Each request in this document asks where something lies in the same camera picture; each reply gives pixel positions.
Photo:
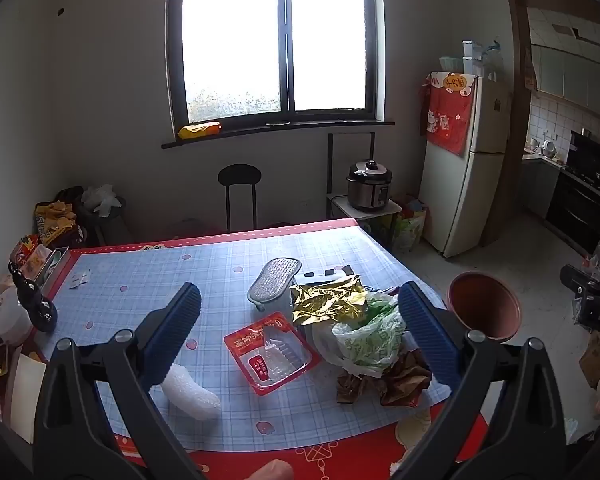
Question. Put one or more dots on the kitchen wall cabinets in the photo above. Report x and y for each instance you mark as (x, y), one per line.
(575, 77)

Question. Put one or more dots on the dark window sill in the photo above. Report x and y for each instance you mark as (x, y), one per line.
(280, 132)

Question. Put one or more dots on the white refrigerator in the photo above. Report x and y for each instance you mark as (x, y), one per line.
(475, 195)

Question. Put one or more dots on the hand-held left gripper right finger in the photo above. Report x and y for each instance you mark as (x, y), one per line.
(425, 330)

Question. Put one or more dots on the small black flat object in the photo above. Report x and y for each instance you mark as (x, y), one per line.
(312, 275)

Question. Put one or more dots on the dark framed window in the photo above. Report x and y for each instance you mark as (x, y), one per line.
(275, 40)

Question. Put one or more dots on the brown wooden door frame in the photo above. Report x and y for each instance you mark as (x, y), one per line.
(512, 110)

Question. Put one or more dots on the white kettle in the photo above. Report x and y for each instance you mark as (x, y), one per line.
(547, 147)

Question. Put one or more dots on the red snack packet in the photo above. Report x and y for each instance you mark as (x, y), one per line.
(27, 250)

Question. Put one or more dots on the brown round trash bin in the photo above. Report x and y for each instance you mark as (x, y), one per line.
(485, 305)

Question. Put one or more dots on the silver black rice cooker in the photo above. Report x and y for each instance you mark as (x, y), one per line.
(369, 185)

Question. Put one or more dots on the red plastic food tray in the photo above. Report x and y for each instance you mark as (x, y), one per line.
(260, 360)

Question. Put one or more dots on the small white side table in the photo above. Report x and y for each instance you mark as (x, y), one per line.
(380, 210)

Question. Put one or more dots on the red printed cloth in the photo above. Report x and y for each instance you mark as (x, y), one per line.
(447, 115)

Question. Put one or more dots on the grey scrub pad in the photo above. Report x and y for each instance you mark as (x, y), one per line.
(272, 282)

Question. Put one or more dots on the white bubble wrap roll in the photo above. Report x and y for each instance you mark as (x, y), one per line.
(192, 395)

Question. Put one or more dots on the colourful shopping bag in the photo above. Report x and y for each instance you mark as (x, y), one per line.
(409, 227)

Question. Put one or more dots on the boxes atop refrigerator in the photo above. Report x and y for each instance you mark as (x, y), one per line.
(472, 60)

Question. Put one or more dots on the small white sachets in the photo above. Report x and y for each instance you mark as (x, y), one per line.
(81, 279)

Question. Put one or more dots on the green white plastic bag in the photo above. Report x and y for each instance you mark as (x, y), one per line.
(370, 340)

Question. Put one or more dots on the yellow and dark cloth pile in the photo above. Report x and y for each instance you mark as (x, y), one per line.
(57, 215)

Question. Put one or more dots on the blue plaid tablecloth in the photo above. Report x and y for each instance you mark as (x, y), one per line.
(155, 270)

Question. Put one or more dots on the yellow snack packet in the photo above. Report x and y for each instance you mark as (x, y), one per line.
(199, 130)

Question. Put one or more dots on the black kitchen oven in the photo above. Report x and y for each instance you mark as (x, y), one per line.
(580, 205)

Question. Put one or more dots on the gold foil wrapper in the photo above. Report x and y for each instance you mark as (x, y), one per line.
(325, 302)

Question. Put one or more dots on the white paper sheet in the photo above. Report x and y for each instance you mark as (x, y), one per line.
(25, 400)

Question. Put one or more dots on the white round lamp shade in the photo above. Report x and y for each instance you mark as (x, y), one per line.
(10, 317)

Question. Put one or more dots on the black cap piece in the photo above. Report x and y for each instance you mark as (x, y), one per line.
(340, 270)

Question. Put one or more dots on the person's left hand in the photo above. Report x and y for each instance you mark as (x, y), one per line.
(272, 471)

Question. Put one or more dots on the black round stool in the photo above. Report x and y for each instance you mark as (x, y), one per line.
(239, 175)

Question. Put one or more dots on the brown cardboard box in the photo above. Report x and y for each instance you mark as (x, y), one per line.
(594, 360)

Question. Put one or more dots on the brown crumpled paper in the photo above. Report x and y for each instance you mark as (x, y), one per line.
(405, 380)

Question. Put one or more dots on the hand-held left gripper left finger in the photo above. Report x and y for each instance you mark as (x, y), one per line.
(175, 330)

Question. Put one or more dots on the green tray box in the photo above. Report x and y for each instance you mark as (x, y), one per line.
(55, 262)

